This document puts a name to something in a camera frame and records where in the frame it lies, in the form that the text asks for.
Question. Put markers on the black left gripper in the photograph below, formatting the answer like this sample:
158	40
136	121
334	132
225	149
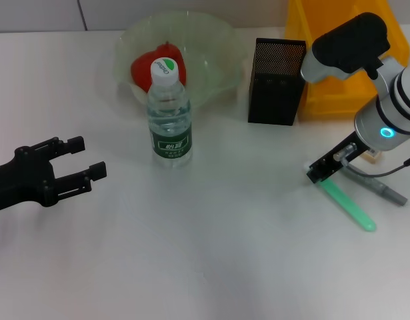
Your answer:
24	180

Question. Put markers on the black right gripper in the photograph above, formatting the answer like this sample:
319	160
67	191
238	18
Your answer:
349	151

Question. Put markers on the green toothbrush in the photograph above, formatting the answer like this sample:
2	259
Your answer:
351	210

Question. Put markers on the beige eraser with barcode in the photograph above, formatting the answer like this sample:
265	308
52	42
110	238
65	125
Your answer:
373	156

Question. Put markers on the grey marker pen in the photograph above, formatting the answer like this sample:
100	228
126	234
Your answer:
388	191

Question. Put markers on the clear green-label water bottle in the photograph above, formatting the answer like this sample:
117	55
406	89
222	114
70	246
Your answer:
171	143

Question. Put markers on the red-orange toy orange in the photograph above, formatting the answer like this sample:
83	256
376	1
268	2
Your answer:
141	70

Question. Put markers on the black mesh pen holder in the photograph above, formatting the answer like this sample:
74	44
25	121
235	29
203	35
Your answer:
274	90

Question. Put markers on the green glass fruit plate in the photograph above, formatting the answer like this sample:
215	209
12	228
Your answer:
211	66

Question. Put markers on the yellow plastic bin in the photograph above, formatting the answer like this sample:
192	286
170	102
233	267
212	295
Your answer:
324	100

